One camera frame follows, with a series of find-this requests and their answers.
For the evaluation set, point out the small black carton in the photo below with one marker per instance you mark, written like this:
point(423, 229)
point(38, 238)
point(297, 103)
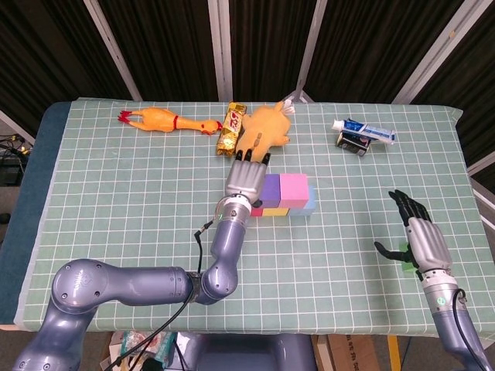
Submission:
point(352, 143)

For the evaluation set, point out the blue table pad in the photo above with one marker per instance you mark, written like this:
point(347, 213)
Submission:
point(31, 193)

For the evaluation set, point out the magenta foam cube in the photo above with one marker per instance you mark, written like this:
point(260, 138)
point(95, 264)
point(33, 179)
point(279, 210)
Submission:
point(256, 212)

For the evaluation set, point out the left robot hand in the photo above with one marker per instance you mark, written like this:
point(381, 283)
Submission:
point(245, 178)

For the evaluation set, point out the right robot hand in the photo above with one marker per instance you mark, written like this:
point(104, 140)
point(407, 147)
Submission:
point(425, 243)

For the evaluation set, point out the gold snack packet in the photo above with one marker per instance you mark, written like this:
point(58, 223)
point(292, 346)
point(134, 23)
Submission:
point(228, 131)

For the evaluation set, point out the yellow rubber chicken toy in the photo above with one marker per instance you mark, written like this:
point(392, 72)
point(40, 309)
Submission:
point(154, 120)

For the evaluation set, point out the pink foam cube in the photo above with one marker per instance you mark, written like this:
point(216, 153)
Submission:
point(294, 189)

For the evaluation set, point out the yellow foam cube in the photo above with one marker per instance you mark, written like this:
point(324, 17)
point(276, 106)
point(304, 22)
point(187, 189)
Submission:
point(275, 212)

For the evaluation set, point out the purple foam cube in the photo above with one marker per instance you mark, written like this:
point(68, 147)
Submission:
point(270, 191)

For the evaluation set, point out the white partition frame post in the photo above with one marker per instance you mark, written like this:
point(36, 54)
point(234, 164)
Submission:
point(112, 46)
point(15, 127)
point(437, 50)
point(483, 163)
point(312, 38)
point(220, 50)

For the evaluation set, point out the green checked tablecloth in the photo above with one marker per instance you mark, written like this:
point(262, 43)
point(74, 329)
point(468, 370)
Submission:
point(309, 293)

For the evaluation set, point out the green foam cube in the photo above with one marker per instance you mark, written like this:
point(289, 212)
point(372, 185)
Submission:
point(406, 266)

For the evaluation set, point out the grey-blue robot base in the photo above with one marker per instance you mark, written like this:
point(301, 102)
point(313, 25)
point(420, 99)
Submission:
point(247, 355)

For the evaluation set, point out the colourful snack bags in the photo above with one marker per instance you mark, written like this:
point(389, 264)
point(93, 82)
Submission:
point(135, 342)

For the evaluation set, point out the yellow bar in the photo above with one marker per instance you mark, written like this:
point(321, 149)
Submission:
point(393, 353)

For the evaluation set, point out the white blue toothpaste tube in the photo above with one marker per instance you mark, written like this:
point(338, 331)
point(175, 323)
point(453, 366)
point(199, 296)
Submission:
point(367, 130)

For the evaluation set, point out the yellow plush toy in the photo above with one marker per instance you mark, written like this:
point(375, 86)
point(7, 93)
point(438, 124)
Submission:
point(263, 127)

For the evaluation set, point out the brown cardboard box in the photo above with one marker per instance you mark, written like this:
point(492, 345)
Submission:
point(348, 353)

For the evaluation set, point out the light blue foam cube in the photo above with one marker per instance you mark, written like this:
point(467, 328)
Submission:
point(307, 205)

